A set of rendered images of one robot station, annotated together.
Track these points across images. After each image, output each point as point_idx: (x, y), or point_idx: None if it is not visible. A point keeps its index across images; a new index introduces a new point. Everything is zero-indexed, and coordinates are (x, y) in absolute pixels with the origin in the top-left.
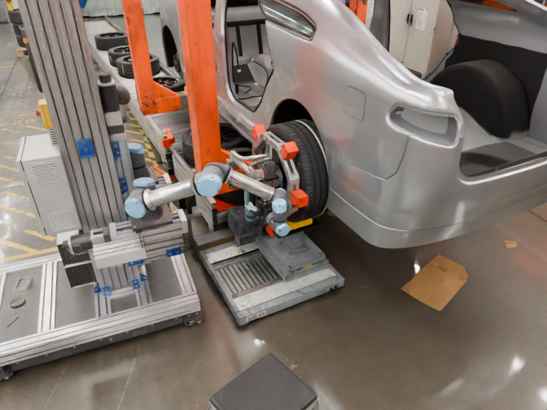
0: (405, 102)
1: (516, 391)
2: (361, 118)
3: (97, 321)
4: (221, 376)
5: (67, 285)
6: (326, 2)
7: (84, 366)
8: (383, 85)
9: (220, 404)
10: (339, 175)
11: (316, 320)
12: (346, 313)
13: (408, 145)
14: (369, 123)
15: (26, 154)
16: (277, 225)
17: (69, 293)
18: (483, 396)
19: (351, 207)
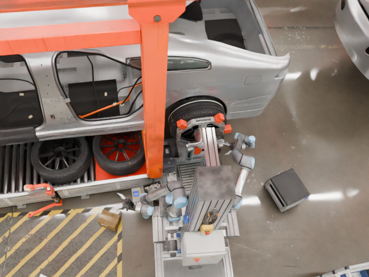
0: (284, 69)
1: (279, 105)
2: (257, 83)
3: (225, 254)
4: (251, 205)
5: (188, 274)
6: (197, 44)
7: (232, 269)
8: (272, 68)
9: (291, 201)
10: (236, 106)
11: (230, 156)
12: (229, 142)
13: (282, 79)
14: (263, 82)
15: (217, 249)
16: (252, 145)
17: (196, 272)
18: (279, 116)
19: (245, 111)
